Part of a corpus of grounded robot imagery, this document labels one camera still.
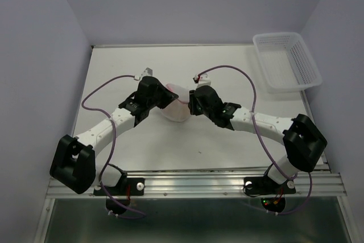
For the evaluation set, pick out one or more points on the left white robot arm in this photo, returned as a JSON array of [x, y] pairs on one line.
[[74, 163]]

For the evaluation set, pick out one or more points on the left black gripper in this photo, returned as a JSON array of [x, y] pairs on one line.
[[169, 97]]

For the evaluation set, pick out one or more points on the aluminium mounting rail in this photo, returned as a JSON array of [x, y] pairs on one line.
[[224, 184]]

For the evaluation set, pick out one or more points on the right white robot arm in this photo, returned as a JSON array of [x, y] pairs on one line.
[[302, 140]]

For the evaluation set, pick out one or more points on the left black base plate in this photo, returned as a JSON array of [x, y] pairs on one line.
[[125, 186]]

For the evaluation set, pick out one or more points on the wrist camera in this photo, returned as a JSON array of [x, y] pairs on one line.
[[147, 72], [202, 80]]

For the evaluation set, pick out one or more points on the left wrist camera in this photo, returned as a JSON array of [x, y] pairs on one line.
[[147, 72]]

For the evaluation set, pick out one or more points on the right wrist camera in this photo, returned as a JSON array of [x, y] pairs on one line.
[[202, 80]]

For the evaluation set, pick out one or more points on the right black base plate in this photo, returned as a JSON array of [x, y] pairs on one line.
[[262, 185]]

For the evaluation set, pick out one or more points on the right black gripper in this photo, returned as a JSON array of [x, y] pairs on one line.
[[193, 109]]

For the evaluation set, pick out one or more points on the white mesh laundry bag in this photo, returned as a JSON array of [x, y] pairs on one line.
[[178, 110]]

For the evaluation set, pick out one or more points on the white plastic basket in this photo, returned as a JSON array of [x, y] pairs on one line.
[[286, 62]]

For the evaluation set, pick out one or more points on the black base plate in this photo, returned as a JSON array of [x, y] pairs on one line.
[[262, 185], [125, 186]]

